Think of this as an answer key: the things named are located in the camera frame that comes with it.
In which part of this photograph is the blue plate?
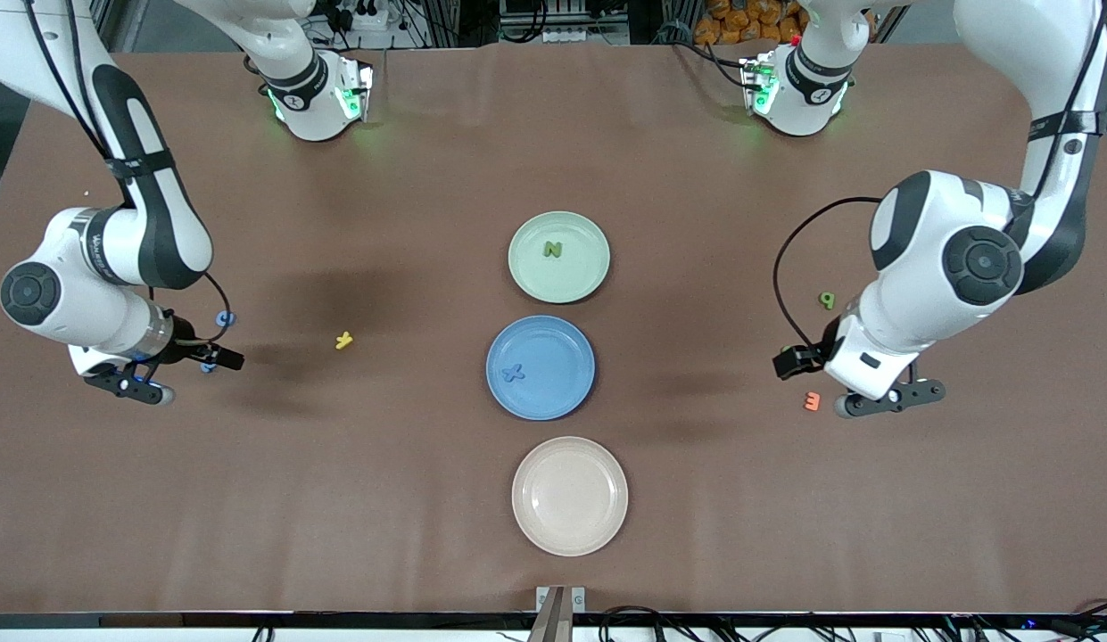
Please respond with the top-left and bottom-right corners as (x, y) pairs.
(485, 315), (597, 422)

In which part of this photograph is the white power strip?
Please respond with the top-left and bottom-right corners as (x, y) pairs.
(326, 0), (392, 33)

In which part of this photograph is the bag of orange fruit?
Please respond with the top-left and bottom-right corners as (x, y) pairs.
(694, 0), (808, 47)

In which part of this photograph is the black table edge rail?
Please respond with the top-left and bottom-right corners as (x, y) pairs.
(0, 611), (1107, 630)

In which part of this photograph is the beige plate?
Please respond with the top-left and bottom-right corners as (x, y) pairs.
(511, 435), (630, 558)

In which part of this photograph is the black cable bundle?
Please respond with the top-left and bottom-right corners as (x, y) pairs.
(598, 605), (1107, 642)

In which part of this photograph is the pale green plate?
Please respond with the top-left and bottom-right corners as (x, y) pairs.
(508, 210), (612, 305)

